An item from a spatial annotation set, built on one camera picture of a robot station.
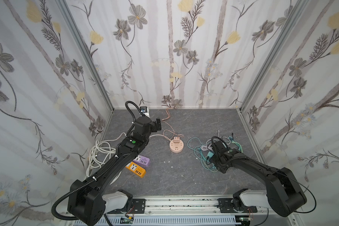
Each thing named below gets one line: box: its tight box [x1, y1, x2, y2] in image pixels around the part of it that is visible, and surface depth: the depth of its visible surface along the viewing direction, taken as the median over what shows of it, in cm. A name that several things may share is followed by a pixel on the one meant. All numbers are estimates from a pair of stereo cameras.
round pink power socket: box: [169, 139, 185, 154], surface depth 97 cm
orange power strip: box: [125, 161, 147, 179], surface depth 86 cm
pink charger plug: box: [173, 136, 180, 144], surface depth 96 cm
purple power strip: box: [132, 154, 151, 167], surface depth 90 cm
